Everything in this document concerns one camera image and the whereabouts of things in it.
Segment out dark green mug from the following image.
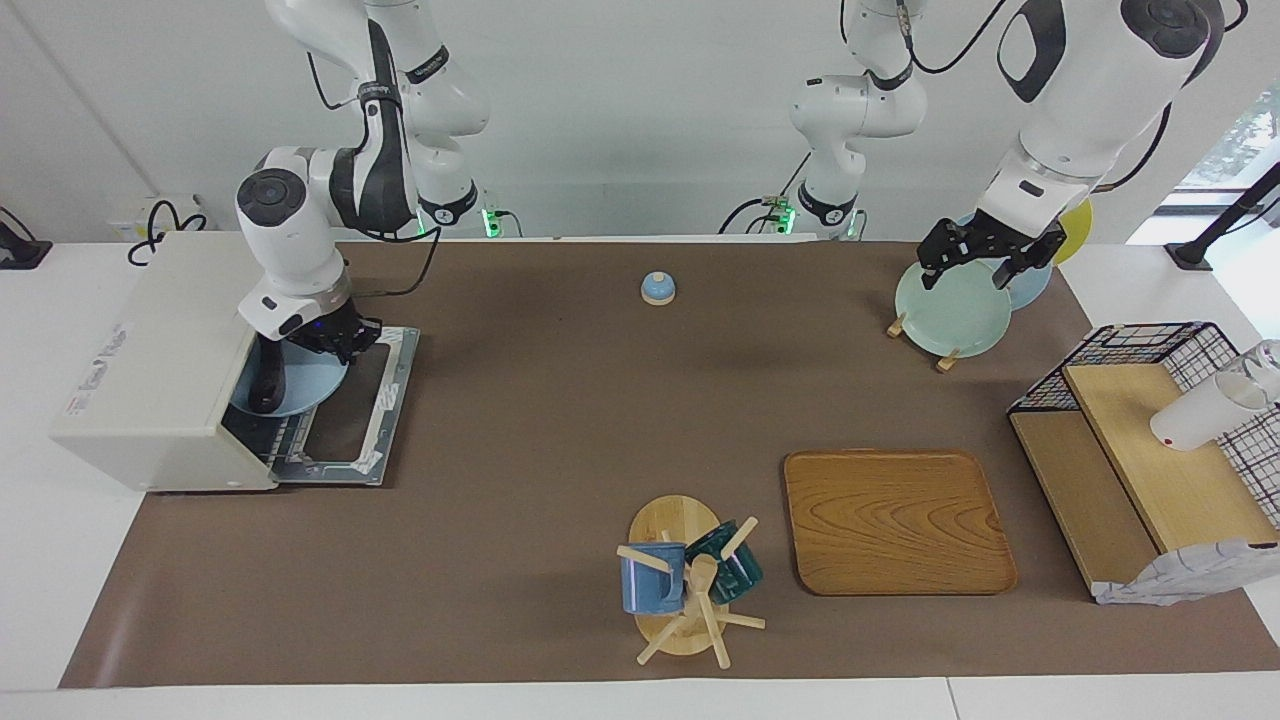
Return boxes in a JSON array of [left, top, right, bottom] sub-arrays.
[[685, 520, 764, 605]]

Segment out brown wooden tray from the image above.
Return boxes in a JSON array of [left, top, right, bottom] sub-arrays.
[[783, 449, 1018, 597]]

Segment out brown table mat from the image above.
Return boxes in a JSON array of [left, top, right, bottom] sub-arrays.
[[58, 240, 1280, 689]]

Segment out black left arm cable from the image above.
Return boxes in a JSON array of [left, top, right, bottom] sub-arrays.
[[898, 0, 1006, 71]]

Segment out white cup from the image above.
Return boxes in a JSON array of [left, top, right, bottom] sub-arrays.
[[1150, 372, 1271, 453]]

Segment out white wall socket box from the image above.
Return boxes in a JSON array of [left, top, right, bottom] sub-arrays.
[[108, 193, 206, 243]]

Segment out black camera stand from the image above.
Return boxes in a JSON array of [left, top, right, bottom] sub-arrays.
[[1165, 160, 1280, 271]]

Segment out clear glass cup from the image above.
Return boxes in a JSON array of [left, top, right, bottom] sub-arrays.
[[1235, 340, 1280, 406]]

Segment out dark purple eggplant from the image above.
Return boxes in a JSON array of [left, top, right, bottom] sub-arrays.
[[248, 340, 291, 414]]

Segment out light blue racked plate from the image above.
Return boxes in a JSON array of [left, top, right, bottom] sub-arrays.
[[955, 212, 1054, 311]]

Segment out light wooden stepped shelf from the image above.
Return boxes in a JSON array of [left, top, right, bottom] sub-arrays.
[[1008, 362, 1280, 601]]

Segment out black left base cable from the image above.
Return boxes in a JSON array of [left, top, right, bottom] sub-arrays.
[[720, 197, 791, 236]]

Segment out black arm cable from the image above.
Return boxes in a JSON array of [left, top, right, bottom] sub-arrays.
[[340, 225, 443, 298], [898, 0, 1006, 71]]

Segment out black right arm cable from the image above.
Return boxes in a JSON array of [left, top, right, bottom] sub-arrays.
[[340, 225, 443, 298]]

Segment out blue mug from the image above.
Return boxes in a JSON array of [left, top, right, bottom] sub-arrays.
[[620, 542, 687, 615]]

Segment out black table clamp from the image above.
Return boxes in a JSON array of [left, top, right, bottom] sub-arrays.
[[0, 207, 53, 271]]

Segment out yellow plate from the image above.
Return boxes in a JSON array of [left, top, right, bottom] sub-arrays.
[[1055, 195, 1094, 266]]

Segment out wooden mug tree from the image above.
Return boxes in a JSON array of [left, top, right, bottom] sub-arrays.
[[616, 495, 767, 669]]

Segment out wooden plate rack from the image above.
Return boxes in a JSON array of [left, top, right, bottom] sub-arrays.
[[886, 313, 963, 374]]

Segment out grey white checked cloth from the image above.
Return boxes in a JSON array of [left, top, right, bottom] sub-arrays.
[[1092, 538, 1280, 607]]

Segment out black wire basket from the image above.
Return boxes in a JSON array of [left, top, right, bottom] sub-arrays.
[[1007, 321, 1280, 531]]

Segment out pale green plate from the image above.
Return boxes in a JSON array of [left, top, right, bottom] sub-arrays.
[[894, 258, 1013, 359]]

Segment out white toaster oven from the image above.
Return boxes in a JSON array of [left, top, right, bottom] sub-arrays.
[[50, 232, 339, 493]]

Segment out black looped cable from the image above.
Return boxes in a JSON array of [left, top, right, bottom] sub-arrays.
[[127, 200, 209, 267]]

